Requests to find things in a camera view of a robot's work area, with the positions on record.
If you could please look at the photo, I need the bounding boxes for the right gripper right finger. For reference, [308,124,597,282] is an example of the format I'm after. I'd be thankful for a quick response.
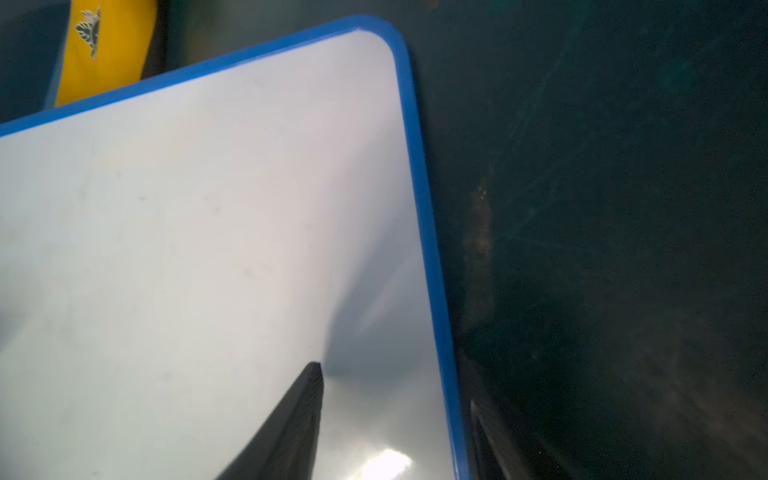
[458,353,539,479]

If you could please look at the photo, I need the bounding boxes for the yellow black work glove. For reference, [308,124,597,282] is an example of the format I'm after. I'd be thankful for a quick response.
[1,0,169,122]

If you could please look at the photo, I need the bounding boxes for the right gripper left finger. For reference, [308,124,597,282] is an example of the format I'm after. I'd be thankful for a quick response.
[218,362,324,480]

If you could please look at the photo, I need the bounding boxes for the blue-edged whiteboard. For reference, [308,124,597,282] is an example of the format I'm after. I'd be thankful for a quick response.
[1,15,470,479]

